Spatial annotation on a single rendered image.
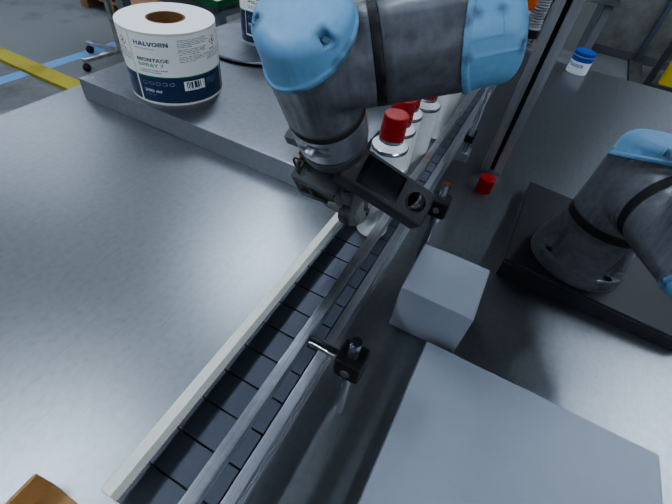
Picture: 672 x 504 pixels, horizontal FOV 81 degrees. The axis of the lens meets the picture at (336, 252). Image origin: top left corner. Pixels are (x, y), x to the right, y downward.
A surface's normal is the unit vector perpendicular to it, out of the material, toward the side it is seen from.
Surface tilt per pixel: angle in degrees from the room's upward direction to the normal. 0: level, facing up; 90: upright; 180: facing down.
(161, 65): 90
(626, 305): 4
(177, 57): 90
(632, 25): 90
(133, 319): 0
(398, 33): 53
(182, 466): 0
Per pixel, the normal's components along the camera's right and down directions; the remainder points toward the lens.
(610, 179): -0.98, -0.11
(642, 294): 0.16, -0.69
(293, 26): -0.15, -0.29
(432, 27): -0.09, 0.15
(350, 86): 0.02, 0.76
